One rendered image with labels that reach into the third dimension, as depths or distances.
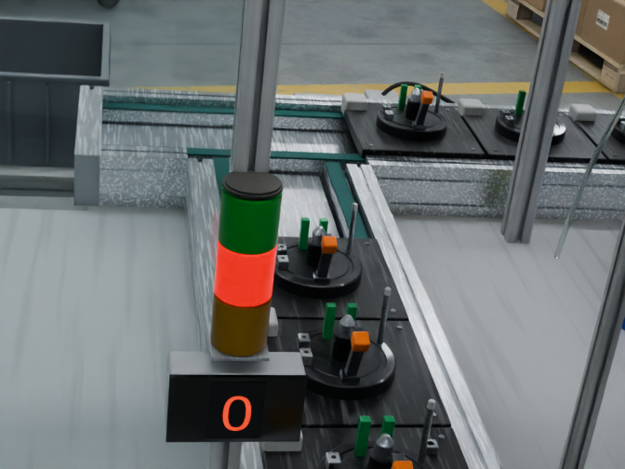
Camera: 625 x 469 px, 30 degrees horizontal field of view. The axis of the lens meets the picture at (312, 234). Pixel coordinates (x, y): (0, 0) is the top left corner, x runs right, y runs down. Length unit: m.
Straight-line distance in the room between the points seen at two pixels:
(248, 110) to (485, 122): 1.49
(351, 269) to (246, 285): 0.76
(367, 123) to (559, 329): 0.62
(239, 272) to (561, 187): 1.37
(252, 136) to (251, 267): 0.11
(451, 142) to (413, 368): 0.80
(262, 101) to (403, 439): 0.60
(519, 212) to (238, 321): 1.22
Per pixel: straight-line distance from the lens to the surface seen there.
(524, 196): 2.14
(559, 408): 1.74
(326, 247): 1.62
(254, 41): 0.93
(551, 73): 2.05
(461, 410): 1.52
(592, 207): 2.33
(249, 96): 0.94
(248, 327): 0.99
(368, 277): 1.75
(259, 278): 0.97
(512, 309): 1.96
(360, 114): 2.34
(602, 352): 1.23
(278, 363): 1.04
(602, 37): 5.89
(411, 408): 1.48
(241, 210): 0.94
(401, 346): 1.60
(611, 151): 2.38
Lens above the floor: 1.82
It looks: 27 degrees down
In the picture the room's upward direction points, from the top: 7 degrees clockwise
